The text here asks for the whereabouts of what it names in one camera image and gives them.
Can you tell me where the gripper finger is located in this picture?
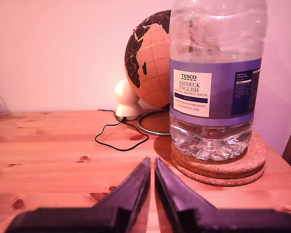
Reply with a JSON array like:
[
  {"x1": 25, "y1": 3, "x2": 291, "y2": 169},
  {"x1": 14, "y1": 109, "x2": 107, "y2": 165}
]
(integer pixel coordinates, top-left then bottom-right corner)
[
  {"x1": 154, "y1": 156, "x2": 218, "y2": 233},
  {"x1": 93, "y1": 156, "x2": 152, "y2": 233}
]

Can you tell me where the cork globe with dark continents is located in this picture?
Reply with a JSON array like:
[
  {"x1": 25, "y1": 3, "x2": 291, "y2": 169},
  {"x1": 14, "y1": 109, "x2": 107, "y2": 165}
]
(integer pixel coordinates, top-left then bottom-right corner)
[{"x1": 124, "y1": 9, "x2": 172, "y2": 110}]

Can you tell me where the thin black lamp cable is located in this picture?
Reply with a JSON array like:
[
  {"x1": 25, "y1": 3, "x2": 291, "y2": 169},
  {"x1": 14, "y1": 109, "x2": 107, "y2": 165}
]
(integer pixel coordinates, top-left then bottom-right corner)
[{"x1": 95, "y1": 109, "x2": 150, "y2": 152}]

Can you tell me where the white two-ball lamp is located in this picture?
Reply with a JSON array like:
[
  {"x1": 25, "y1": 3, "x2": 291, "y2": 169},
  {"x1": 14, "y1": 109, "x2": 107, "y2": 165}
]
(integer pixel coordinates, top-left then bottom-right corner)
[{"x1": 114, "y1": 79, "x2": 144, "y2": 120}]

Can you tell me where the clear plastic water bottle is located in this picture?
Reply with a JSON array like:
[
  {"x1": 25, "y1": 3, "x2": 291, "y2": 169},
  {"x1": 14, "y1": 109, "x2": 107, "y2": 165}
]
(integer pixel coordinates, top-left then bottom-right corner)
[{"x1": 169, "y1": 0, "x2": 268, "y2": 161}]

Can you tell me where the metal ring globe stand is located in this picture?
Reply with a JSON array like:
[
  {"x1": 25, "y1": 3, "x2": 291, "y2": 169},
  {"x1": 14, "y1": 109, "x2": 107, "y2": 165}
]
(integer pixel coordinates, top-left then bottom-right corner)
[{"x1": 136, "y1": 109, "x2": 172, "y2": 137}]

